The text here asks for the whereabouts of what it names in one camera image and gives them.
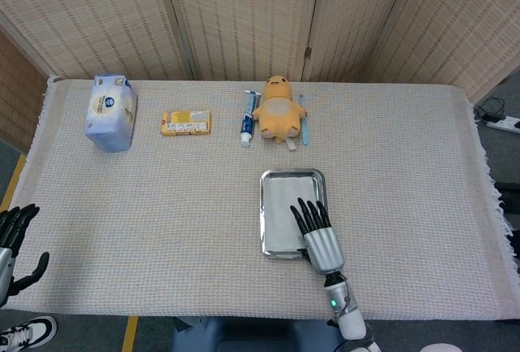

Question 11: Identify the white cloth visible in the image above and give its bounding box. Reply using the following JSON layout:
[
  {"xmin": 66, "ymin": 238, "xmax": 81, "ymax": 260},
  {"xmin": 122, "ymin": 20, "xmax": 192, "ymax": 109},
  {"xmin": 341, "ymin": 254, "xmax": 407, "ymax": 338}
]
[{"xmin": 264, "ymin": 176, "xmax": 314, "ymax": 250}]

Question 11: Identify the yellow plush toy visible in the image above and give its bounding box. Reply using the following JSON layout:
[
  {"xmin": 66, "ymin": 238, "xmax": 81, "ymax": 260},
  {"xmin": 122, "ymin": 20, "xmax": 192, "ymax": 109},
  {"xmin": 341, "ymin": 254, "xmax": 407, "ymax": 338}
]
[{"xmin": 252, "ymin": 74, "xmax": 309, "ymax": 152}]

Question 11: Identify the black cable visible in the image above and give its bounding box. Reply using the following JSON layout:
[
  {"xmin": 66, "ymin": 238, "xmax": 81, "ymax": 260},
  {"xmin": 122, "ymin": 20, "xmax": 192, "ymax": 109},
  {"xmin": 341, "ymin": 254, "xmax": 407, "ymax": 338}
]
[{"xmin": 474, "ymin": 97, "xmax": 508, "ymax": 122}]

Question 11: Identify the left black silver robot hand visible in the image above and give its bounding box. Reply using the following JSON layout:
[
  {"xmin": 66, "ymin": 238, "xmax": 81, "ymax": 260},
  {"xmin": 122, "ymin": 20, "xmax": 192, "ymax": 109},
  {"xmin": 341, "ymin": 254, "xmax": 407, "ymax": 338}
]
[{"xmin": 0, "ymin": 203, "xmax": 50, "ymax": 308}]

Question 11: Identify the brown woven panel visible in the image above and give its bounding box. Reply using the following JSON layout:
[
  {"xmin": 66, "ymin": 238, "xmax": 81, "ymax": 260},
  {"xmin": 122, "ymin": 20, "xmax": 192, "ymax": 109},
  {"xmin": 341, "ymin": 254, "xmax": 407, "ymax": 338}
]
[{"xmin": 0, "ymin": 28, "xmax": 49, "ymax": 154}]

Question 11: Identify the blue white tissue pack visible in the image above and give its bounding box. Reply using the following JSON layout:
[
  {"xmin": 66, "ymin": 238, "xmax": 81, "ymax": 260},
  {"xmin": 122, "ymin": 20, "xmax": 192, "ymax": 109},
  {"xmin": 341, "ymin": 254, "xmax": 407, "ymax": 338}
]
[{"xmin": 83, "ymin": 74, "xmax": 138, "ymax": 154}]

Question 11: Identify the beige woven folding screen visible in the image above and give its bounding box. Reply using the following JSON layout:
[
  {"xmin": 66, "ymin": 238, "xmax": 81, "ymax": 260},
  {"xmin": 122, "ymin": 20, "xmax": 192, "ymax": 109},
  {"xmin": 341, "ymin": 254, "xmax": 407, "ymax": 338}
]
[{"xmin": 0, "ymin": 0, "xmax": 520, "ymax": 103}]

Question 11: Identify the yellow small box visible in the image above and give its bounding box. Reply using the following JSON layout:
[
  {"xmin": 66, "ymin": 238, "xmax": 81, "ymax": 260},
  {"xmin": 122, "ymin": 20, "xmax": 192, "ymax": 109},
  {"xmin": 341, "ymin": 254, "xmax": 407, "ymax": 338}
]
[{"xmin": 160, "ymin": 110, "xmax": 212, "ymax": 137}]

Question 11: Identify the beige woven tablecloth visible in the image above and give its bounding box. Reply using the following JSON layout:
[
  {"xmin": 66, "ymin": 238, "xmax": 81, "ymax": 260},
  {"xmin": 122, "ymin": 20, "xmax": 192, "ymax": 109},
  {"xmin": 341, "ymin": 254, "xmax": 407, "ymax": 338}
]
[{"xmin": 0, "ymin": 76, "xmax": 520, "ymax": 323}]

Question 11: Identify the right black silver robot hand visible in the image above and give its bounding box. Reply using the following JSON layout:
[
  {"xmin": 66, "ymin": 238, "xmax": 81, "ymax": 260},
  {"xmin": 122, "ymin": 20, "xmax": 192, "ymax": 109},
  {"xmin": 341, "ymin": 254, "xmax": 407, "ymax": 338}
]
[{"xmin": 289, "ymin": 197, "xmax": 346, "ymax": 276}]

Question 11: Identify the white power strip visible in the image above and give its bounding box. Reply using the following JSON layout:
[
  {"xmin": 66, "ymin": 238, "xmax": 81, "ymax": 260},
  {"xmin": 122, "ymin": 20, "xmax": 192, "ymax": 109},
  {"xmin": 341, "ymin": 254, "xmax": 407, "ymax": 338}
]
[{"xmin": 486, "ymin": 115, "xmax": 520, "ymax": 133}]

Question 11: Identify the white black sneaker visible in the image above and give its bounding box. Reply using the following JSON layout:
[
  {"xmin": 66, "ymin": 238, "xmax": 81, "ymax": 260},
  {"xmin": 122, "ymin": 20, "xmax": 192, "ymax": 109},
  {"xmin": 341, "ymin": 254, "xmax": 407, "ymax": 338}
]
[{"xmin": 0, "ymin": 315, "xmax": 59, "ymax": 349}]

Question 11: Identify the silver metal tray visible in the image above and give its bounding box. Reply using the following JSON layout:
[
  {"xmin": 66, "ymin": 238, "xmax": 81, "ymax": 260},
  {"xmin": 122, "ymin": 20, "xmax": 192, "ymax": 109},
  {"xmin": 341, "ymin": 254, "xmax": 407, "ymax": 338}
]
[{"xmin": 259, "ymin": 167, "xmax": 332, "ymax": 261}]

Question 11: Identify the light blue toothbrush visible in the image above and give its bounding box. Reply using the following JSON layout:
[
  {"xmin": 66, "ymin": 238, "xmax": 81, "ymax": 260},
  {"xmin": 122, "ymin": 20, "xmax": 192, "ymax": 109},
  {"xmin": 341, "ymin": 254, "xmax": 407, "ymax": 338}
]
[{"xmin": 298, "ymin": 92, "xmax": 311, "ymax": 146}]

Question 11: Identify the white blue toothpaste tube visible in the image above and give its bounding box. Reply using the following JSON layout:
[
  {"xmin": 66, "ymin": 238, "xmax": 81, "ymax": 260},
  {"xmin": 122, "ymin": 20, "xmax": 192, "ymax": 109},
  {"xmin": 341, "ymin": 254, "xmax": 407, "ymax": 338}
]
[{"xmin": 238, "ymin": 89, "xmax": 261, "ymax": 148}]

